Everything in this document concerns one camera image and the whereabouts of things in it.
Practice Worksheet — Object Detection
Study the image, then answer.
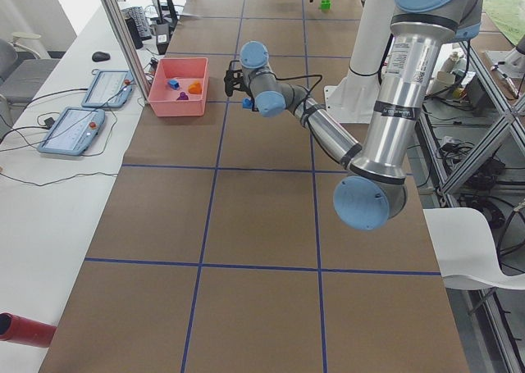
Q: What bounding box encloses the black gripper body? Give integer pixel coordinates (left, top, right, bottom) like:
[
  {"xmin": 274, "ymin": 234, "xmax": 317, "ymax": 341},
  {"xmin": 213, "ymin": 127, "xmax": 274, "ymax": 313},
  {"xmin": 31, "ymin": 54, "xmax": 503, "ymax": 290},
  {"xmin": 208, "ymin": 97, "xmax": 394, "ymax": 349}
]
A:
[{"xmin": 223, "ymin": 60, "xmax": 257, "ymax": 111}]

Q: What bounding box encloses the green block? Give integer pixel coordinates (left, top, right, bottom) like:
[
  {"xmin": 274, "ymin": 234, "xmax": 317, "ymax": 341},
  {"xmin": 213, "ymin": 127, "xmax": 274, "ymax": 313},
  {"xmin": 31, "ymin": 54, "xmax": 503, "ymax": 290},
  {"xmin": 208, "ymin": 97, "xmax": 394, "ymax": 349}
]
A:
[{"xmin": 319, "ymin": 0, "xmax": 331, "ymax": 11}]

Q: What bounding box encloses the long blue studded block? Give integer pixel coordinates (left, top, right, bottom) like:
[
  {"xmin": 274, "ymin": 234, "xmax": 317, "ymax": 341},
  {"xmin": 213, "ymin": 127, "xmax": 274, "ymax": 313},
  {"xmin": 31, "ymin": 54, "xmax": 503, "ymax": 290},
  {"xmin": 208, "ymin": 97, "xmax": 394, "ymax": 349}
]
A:
[{"xmin": 242, "ymin": 98, "xmax": 253, "ymax": 110}]

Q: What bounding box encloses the orange block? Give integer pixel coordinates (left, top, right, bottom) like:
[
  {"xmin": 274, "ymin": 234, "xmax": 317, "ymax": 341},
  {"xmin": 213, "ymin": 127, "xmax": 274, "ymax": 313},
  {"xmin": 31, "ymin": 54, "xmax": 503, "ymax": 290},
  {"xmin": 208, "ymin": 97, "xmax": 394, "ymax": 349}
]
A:
[{"xmin": 188, "ymin": 80, "xmax": 203, "ymax": 95}]

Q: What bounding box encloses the purple block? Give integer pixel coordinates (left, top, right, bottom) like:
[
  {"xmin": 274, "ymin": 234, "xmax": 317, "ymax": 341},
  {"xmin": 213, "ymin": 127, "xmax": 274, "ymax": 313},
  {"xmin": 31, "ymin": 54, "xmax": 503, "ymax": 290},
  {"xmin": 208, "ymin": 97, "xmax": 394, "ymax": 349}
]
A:
[{"xmin": 176, "ymin": 92, "xmax": 189, "ymax": 101}]

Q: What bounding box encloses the small blue block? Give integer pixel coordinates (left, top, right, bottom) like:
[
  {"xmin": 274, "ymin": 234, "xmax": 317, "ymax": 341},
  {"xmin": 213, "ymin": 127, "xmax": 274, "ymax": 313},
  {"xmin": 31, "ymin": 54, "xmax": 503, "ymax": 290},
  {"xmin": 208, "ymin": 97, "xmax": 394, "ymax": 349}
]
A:
[{"xmin": 167, "ymin": 79, "xmax": 180, "ymax": 89}]

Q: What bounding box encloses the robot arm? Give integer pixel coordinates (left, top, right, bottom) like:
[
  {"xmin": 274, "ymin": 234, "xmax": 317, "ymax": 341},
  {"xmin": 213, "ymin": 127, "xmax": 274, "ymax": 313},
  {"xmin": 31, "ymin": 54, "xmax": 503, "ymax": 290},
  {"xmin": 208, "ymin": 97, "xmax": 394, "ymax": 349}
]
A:
[{"xmin": 224, "ymin": 0, "xmax": 482, "ymax": 230}]

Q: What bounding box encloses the pink plastic box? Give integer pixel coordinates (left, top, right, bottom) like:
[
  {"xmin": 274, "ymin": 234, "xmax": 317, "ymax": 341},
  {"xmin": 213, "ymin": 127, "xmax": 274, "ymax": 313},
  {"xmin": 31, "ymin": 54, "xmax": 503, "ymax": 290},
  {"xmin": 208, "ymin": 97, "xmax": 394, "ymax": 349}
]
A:
[{"xmin": 148, "ymin": 57, "xmax": 209, "ymax": 117}]

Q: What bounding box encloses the black keyboard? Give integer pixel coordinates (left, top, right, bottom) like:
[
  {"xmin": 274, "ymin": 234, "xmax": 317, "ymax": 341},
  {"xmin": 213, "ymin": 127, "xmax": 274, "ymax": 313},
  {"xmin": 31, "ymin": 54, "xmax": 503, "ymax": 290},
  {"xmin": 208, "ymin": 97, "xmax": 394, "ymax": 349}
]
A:
[{"xmin": 122, "ymin": 7, "xmax": 152, "ymax": 49}]

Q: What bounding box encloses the upper teach pendant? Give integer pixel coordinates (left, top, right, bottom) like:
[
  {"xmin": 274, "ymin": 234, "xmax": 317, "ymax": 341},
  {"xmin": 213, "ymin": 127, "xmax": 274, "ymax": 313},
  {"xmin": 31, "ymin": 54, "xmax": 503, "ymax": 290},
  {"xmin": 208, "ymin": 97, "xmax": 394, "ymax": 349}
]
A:
[{"xmin": 81, "ymin": 70, "xmax": 134, "ymax": 108}]

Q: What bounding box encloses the teach pendant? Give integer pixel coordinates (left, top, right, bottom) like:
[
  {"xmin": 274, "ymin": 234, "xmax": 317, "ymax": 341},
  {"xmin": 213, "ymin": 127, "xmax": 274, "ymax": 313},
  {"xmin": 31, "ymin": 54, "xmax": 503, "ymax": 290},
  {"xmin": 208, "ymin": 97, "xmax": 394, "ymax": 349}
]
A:
[
  {"xmin": 81, "ymin": 70, "xmax": 134, "ymax": 108},
  {"xmin": 37, "ymin": 107, "xmax": 106, "ymax": 157}
]

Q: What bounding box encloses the black computer mouse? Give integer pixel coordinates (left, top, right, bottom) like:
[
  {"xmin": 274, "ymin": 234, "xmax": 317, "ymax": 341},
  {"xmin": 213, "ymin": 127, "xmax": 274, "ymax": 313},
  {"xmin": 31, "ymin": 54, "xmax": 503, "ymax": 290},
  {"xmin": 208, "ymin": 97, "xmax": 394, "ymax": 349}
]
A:
[{"xmin": 92, "ymin": 51, "xmax": 111, "ymax": 62}]

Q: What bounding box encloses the lower teach pendant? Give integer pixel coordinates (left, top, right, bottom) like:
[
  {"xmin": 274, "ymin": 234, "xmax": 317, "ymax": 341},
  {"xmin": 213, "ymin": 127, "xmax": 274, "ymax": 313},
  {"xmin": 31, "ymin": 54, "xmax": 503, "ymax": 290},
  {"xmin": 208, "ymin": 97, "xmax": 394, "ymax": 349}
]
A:
[{"xmin": 37, "ymin": 107, "xmax": 106, "ymax": 157}]

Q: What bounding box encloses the white chair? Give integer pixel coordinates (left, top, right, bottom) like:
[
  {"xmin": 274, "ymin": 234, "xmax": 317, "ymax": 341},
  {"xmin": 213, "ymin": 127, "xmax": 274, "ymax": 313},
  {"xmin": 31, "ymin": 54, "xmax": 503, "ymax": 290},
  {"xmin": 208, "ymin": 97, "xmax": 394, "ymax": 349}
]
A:
[{"xmin": 423, "ymin": 207, "xmax": 524, "ymax": 315}]

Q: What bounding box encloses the red cylinder bottle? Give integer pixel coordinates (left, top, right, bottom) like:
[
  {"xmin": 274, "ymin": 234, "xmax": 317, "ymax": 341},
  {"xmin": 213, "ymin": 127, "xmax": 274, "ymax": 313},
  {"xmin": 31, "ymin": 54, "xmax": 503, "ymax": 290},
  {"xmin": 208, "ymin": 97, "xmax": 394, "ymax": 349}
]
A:
[{"xmin": 1, "ymin": 312, "xmax": 57, "ymax": 348}]

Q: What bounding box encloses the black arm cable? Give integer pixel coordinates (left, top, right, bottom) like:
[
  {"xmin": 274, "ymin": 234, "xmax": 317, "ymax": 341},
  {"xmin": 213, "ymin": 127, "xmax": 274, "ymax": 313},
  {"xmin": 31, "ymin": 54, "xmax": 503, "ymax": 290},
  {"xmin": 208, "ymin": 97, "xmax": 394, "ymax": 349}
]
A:
[{"xmin": 274, "ymin": 74, "xmax": 324, "ymax": 116}]

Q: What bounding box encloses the aluminium frame post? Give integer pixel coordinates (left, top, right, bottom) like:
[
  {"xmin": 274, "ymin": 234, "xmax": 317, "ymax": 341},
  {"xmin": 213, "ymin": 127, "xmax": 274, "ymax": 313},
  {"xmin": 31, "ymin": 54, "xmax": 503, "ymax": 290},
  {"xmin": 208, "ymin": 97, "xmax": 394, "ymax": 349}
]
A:
[{"xmin": 100, "ymin": 0, "xmax": 151, "ymax": 101}]

